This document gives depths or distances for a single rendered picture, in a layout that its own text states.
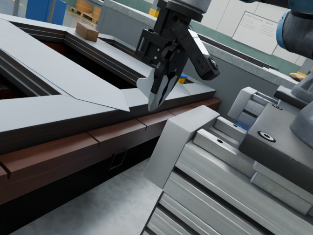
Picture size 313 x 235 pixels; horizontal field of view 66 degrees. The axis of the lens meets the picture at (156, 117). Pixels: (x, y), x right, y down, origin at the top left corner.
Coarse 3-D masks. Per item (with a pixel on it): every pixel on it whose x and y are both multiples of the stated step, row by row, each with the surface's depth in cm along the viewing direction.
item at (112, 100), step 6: (90, 96) 58; (96, 96) 59; (102, 96) 60; (108, 96) 62; (114, 96) 63; (120, 96) 65; (90, 102) 55; (96, 102) 56; (102, 102) 57; (108, 102) 59; (114, 102) 60; (120, 102) 61; (126, 102) 63
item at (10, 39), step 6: (0, 36) 71; (6, 36) 73; (12, 36) 75; (18, 36) 77; (0, 42) 67; (6, 42) 68; (12, 42) 70; (18, 42) 72; (24, 42) 74; (30, 42) 77; (36, 42) 79
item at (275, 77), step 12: (108, 0) 153; (132, 12) 145; (216, 48) 123; (228, 60) 121; (240, 60) 118; (252, 72) 116; (264, 72) 114; (276, 72) 140; (276, 84) 112; (288, 84) 109
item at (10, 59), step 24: (24, 24) 95; (0, 48) 63; (120, 48) 138; (0, 72) 62; (24, 72) 59; (120, 72) 98; (192, 96) 97; (72, 120) 46; (96, 120) 53; (120, 120) 61; (0, 144) 36; (24, 144) 40
